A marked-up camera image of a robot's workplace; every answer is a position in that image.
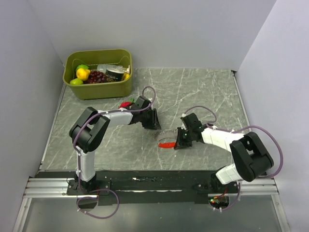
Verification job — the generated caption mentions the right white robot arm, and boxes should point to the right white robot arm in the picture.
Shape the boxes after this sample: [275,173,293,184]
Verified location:
[174,113,274,193]

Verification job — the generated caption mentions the purple toy grapes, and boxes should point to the purple toy grapes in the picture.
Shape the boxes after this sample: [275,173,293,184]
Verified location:
[84,70,106,84]

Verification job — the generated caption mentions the yellow toy pear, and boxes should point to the yellow toy pear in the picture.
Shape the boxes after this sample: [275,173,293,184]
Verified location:
[76,68,91,81]

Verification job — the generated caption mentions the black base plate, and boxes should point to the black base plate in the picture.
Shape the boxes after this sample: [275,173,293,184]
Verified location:
[67,171,239,206]

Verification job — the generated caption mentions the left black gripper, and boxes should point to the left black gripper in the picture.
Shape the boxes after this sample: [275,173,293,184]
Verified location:
[140,108,161,131]

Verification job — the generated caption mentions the clear plastic bottle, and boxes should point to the clear plastic bottle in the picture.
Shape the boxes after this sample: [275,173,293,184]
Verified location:
[97,64,123,73]

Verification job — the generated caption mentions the aluminium frame rail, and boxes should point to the aluminium frame rail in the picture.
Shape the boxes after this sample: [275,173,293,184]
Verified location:
[23,178,279,198]

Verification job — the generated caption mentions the purple cable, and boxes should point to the purple cable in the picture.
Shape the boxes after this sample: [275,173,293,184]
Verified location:
[181,105,283,213]
[72,86,156,220]

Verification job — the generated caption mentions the green toy apple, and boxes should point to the green toy apple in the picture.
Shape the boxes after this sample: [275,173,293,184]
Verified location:
[76,64,89,71]

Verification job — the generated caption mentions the yellow toy banana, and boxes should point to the yellow toy banana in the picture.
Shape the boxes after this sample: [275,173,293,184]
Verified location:
[122,73,130,81]

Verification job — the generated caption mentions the olive green plastic bin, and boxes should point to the olive green plastic bin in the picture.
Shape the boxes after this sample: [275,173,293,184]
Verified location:
[63,49,133,100]

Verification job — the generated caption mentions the green toy lime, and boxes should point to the green toy lime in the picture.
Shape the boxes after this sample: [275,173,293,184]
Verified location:
[70,78,84,86]

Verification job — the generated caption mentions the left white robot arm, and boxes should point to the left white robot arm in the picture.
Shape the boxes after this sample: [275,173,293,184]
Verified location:
[69,96,161,194]

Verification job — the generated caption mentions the black tin can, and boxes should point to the black tin can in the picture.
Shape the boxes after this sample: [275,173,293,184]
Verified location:
[105,69,124,82]

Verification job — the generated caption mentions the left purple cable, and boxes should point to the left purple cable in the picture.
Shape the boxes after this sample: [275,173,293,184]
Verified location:
[72,86,156,220]

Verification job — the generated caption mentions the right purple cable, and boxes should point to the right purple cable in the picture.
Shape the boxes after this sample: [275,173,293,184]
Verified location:
[181,105,283,213]

